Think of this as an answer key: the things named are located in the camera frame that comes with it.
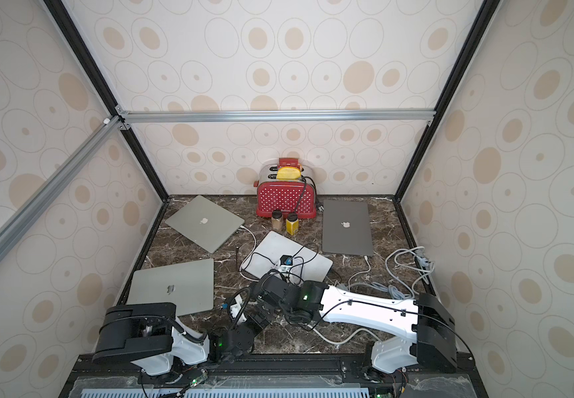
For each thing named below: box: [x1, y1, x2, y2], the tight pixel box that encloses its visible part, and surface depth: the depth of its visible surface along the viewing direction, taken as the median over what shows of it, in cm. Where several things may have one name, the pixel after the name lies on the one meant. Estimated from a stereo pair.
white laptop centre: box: [240, 230, 334, 284], surface depth 99 cm
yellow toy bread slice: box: [276, 165, 302, 180], surface depth 105 cm
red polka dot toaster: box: [253, 163, 318, 219], surface depth 105 cm
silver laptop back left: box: [164, 194, 245, 254], surface depth 115 cm
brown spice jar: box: [271, 208, 284, 233], surface depth 105 cm
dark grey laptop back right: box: [321, 199, 375, 257], surface depth 111 cm
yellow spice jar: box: [285, 212, 300, 236], surface depth 102 cm
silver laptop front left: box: [126, 258, 215, 317], surface depth 95 cm
